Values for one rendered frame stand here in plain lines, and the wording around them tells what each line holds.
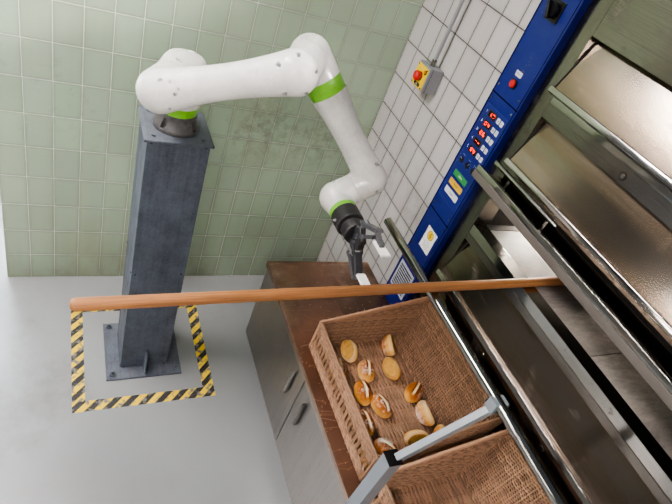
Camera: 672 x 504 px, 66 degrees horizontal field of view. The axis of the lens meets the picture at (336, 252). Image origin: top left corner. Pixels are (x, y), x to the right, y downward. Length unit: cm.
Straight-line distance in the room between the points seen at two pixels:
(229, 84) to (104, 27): 84
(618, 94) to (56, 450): 227
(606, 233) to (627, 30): 55
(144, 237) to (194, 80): 70
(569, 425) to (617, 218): 63
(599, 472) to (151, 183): 162
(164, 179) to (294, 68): 66
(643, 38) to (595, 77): 15
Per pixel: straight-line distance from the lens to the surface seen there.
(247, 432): 247
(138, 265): 208
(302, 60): 141
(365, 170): 166
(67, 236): 276
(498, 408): 141
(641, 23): 170
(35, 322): 275
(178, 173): 183
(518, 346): 186
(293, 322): 211
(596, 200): 167
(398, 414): 201
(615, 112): 166
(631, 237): 160
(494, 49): 206
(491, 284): 169
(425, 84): 223
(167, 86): 154
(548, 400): 180
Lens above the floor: 210
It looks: 37 degrees down
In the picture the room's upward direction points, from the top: 24 degrees clockwise
